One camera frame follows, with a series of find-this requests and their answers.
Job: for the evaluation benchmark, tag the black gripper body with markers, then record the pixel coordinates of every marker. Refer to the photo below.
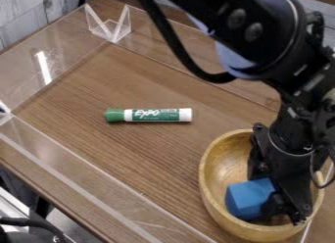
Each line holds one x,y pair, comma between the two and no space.
292,168

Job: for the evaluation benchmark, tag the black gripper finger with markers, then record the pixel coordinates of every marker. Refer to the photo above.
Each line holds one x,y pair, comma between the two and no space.
258,168
279,206

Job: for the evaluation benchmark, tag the blue foam block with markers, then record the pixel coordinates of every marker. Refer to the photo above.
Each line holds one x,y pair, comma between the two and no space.
245,197

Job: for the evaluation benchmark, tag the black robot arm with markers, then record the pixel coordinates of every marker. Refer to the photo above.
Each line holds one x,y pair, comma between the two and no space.
270,41

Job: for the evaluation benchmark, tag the brown wooden bowl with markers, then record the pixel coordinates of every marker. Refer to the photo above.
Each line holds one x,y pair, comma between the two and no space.
223,167

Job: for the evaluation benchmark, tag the green Expo marker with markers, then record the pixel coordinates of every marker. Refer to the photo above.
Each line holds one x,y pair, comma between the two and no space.
148,115

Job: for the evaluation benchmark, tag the clear acrylic corner bracket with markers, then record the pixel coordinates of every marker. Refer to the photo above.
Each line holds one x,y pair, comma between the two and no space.
111,30

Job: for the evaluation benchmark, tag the clear acrylic tray wall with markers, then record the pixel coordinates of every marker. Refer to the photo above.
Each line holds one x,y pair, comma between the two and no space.
123,177

